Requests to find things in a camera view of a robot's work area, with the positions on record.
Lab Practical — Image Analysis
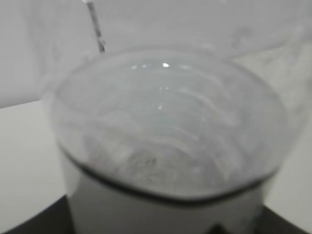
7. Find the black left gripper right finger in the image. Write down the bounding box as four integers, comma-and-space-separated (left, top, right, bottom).
255, 206, 311, 234

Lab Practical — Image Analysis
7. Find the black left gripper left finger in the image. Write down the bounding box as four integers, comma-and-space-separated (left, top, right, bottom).
0, 195, 76, 234

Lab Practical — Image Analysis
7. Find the clear red-label water bottle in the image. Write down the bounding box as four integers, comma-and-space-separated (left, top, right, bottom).
41, 24, 312, 234

